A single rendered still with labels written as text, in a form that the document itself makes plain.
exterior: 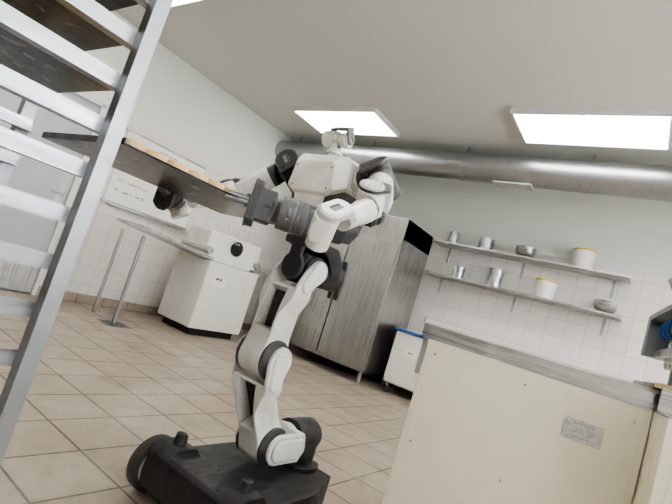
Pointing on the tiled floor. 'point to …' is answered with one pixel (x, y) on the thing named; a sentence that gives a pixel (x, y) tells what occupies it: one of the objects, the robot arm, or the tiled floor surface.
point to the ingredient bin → (403, 360)
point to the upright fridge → (367, 297)
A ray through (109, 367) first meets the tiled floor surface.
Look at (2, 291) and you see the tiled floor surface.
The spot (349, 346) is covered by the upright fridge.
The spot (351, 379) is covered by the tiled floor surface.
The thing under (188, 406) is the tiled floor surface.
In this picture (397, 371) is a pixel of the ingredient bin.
